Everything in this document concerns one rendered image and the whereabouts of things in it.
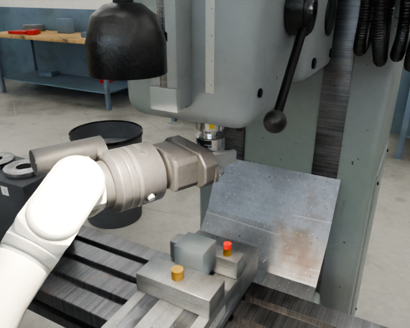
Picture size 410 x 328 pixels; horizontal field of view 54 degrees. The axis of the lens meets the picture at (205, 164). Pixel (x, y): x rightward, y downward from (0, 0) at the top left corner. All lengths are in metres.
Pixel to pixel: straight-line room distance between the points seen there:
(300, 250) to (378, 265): 1.63
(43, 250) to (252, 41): 0.34
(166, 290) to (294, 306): 0.27
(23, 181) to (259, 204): 0.56
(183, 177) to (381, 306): 1.86
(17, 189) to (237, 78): 0.60
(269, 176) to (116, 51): 0.74
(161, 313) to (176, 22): 0.47
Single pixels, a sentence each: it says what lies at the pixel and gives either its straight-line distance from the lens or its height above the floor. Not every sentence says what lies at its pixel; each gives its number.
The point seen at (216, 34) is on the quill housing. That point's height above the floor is 1.43.
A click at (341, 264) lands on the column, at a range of 1.12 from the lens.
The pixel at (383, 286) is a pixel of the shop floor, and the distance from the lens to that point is 2.47.
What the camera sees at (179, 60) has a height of 1.40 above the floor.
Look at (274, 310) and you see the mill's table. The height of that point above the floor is 0.89.
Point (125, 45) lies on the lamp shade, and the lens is 0.35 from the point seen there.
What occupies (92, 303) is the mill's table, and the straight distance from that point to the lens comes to 0.87.
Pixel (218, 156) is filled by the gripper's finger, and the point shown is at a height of 1.24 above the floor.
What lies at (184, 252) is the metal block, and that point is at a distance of 0.74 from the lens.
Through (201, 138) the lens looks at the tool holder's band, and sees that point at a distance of 0.62.
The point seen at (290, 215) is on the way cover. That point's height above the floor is 0.97.
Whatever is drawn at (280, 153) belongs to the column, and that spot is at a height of 1.10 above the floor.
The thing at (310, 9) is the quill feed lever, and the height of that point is 1.46.
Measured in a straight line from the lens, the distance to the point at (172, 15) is 0.49.
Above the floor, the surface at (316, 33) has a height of 1.42.
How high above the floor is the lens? 1.48
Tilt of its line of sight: 24 degrees down
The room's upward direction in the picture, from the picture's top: straight up
